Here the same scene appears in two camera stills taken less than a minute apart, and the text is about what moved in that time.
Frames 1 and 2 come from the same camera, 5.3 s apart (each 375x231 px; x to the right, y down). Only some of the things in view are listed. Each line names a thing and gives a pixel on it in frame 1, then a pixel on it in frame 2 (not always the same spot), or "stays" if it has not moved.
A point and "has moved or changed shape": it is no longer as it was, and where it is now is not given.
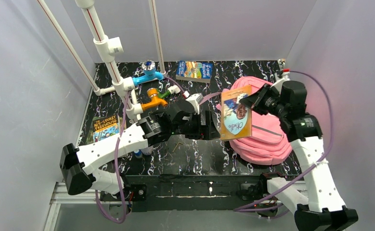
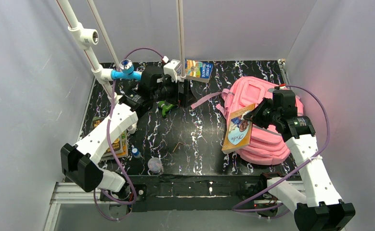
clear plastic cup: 147,150 → 154,165
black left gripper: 199,126 → 181,94
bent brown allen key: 174,148 stays
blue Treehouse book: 193,71 stays
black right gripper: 261,100 → 263,112
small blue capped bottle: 138,153 stays
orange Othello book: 235,117 has moved or changed shape
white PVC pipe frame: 107,47 → 84,37
